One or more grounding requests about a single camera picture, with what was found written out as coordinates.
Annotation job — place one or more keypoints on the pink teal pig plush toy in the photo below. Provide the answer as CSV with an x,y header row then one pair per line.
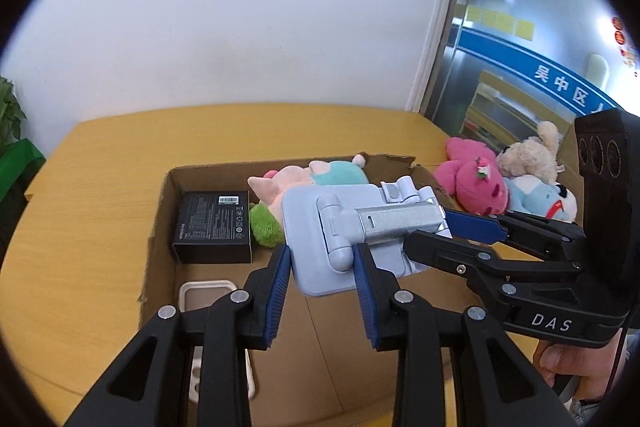
x,y
295,177

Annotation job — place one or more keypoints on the yellow sticky note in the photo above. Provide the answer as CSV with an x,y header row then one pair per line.
x,y
525,29
490,18
507,22
474,14

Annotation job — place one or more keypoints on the light blue folding phone stand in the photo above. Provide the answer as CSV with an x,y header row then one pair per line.
x,y
310,217

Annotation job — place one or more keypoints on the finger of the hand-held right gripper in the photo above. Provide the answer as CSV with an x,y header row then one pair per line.
x,y
440,249
470,224

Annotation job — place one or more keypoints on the round red window sticker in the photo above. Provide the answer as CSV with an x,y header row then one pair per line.
x,y
622,39

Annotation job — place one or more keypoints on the person's right hand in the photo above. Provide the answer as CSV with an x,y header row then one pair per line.
x,y
575,359

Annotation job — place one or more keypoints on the black product box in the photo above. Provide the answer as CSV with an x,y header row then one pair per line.
x,y
210,222

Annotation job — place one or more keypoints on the blue window banner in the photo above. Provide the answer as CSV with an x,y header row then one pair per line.
x,y
525,57

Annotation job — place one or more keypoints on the pink bear plush toy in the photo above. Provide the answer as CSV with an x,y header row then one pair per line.
x,y
470,182

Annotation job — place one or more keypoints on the beige dog plush toy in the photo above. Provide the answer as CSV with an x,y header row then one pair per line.
x,y
530,157

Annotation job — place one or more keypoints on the white oblong object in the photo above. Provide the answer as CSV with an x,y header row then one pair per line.
x,y
597,68

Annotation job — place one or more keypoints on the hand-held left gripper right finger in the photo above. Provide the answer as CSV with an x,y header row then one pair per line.
x,y
365,299

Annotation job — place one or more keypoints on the white plastic tray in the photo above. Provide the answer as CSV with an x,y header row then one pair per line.
x,y
205,289

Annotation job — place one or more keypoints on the green potted plant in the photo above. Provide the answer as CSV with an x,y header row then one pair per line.
x,y
10,112

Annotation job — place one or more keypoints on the green plush toy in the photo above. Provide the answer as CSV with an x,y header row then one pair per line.
x,y
265,227

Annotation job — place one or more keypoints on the blue white plush toy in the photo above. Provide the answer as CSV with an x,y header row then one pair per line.
x,y
540,197

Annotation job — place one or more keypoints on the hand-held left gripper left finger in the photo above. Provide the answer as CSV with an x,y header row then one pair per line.
x,y
277,292

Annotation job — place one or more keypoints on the yellow wooden desktop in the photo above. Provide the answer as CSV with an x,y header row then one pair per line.
x,y
100,167

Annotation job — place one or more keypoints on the brown cardboard box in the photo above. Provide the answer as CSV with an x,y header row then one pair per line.
x,y
310,357

